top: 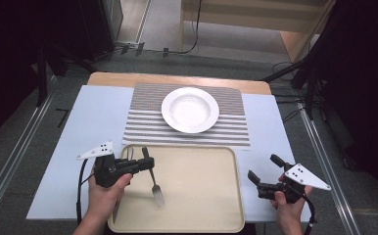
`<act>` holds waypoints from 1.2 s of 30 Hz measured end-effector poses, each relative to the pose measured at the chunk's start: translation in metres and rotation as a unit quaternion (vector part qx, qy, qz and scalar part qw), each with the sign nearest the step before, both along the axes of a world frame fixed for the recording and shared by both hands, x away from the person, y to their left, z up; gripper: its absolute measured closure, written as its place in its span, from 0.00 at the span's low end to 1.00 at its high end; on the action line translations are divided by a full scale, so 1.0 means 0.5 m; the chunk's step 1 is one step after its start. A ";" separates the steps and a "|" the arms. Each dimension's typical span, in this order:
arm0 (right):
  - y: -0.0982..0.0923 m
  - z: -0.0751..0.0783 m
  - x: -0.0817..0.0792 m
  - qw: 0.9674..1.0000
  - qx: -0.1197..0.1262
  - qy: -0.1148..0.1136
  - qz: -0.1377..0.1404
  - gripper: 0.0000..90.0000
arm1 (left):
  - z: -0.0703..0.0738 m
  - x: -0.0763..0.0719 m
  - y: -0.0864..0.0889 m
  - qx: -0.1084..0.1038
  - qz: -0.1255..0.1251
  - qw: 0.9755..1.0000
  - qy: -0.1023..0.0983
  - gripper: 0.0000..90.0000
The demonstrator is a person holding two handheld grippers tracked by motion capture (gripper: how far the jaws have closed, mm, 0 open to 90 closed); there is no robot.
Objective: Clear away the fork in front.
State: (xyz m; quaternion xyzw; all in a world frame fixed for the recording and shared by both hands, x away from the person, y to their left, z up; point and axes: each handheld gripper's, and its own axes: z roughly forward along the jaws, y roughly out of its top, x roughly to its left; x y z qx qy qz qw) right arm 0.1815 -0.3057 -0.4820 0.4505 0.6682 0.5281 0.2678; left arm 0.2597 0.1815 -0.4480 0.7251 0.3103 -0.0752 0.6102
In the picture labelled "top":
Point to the black metal stand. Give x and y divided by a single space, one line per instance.
41 81
309 91

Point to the light wooden furniture frame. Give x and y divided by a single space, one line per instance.
259 13

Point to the grey striped placemat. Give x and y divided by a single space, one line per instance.
144 137

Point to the black curtain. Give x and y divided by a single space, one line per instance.
7 49
366 81

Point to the person's left hand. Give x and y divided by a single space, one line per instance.
103 200

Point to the white deep plate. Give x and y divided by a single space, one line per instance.
190 110

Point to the person's right hand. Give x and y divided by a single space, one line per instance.
290 212

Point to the metal floor rail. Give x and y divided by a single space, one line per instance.
321 156
14 156

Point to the beige plastic tray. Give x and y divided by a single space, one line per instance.
197 189

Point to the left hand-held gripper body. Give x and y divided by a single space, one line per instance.
108 169

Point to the dark cabinet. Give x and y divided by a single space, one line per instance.
95 26

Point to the pale blue table sheet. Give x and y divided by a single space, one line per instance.
95 124

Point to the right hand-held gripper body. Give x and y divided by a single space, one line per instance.
303 178

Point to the silver fork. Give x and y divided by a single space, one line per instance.
157 196

